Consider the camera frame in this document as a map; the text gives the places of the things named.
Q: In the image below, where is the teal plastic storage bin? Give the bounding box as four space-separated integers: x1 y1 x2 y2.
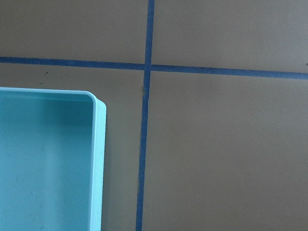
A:
0 87 106 231

